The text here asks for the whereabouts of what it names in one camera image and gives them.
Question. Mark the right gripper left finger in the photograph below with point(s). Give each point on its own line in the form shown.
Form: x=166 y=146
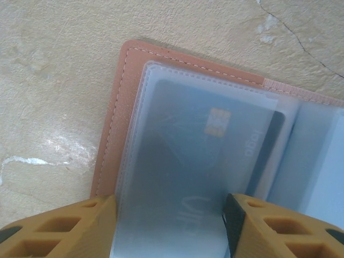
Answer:
x=67 y=231

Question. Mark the pink leather card holder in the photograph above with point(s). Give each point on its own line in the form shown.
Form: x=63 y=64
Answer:
x=126 y=107

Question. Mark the light blue card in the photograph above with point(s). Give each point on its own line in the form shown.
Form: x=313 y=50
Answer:
x=328 y=174

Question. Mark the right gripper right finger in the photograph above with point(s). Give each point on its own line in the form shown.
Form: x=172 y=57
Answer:
x=268 y=231

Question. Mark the dark grey chip credit card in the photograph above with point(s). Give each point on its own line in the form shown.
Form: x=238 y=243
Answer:
x=174 y=147

